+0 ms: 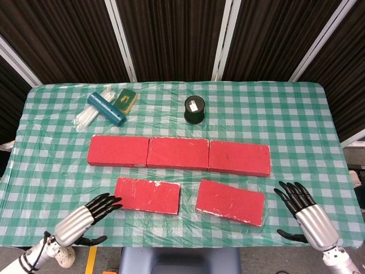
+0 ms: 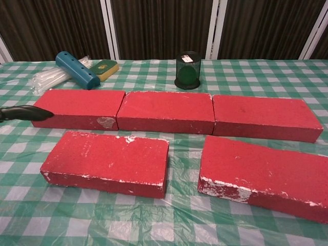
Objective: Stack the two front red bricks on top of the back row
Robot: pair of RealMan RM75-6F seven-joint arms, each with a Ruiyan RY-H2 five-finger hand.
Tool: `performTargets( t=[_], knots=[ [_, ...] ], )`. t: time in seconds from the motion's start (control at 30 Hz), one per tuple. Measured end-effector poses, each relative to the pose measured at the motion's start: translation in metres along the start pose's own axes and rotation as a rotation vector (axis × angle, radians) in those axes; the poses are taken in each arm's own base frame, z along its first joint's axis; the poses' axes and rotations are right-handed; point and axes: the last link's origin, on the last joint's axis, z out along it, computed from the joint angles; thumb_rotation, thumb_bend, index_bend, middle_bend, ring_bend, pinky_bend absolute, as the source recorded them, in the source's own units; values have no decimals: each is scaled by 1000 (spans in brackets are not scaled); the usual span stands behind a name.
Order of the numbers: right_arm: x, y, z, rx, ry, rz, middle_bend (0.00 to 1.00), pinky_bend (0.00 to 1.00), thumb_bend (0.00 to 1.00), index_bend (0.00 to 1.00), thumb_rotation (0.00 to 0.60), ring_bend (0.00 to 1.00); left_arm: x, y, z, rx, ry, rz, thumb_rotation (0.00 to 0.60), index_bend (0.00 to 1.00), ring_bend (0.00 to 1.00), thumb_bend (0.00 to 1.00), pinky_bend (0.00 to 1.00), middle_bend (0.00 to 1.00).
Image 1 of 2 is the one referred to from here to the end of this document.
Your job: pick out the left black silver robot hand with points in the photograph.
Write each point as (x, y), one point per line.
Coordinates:
(72, 224)

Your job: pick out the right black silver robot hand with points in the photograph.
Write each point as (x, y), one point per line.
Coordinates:
(316, 225)

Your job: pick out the yellow floor tape strip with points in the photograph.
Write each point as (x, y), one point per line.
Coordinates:
(91, 261)

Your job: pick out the blue cylindrical tube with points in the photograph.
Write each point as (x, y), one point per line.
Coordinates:
(107, 108)

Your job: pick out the bundle of clear straws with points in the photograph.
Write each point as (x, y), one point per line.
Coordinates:
(85, 117)

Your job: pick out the green yellow sponge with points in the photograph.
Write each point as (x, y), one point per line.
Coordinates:
(125, 100)

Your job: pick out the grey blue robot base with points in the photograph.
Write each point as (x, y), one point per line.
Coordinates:
(179, 261)

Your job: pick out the red brick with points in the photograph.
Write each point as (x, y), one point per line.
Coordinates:
(148, 195)
(176, 154)
(229, 202)
(117, 151)
(239, 158)

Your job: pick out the white clog shoe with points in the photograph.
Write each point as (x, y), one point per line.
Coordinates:
(65, 258)

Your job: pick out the dark green mesh cup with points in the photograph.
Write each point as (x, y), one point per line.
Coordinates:
(194, 109)

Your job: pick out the green white checkered tablecloth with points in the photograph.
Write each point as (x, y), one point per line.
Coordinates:
(182, 237)

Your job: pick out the white partition frame post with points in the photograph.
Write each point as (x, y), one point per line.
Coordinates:
(319, 42)
(121, 42)
(353, 138)
(17, 61)
(225, 42)

